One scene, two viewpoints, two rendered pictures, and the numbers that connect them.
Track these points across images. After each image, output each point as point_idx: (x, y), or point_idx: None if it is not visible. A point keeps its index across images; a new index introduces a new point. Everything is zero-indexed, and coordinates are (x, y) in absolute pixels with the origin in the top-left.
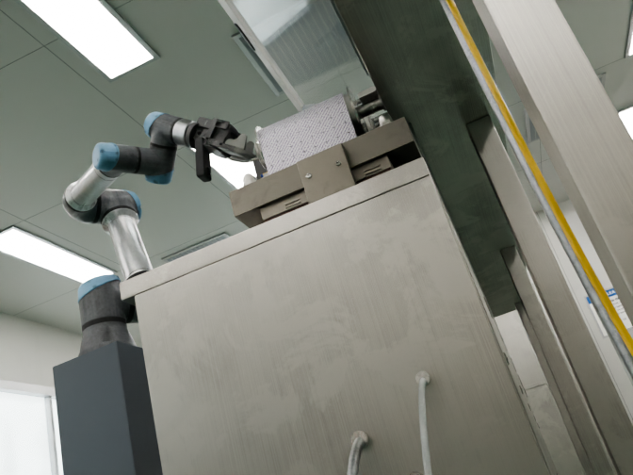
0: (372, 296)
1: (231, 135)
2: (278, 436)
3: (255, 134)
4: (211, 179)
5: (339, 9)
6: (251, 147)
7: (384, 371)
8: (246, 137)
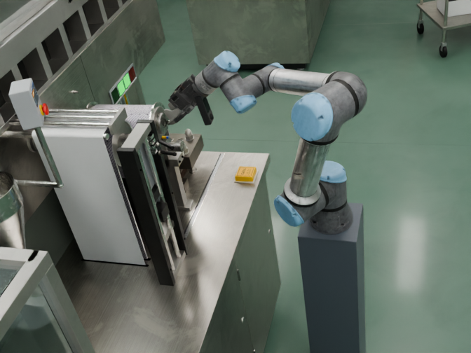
0: None
1: (176, 99)
2: None
3: (164, 107)
4: (205, 125)
5: (134, 81)
6: (167, 113)
7: None
8: (169, 106)
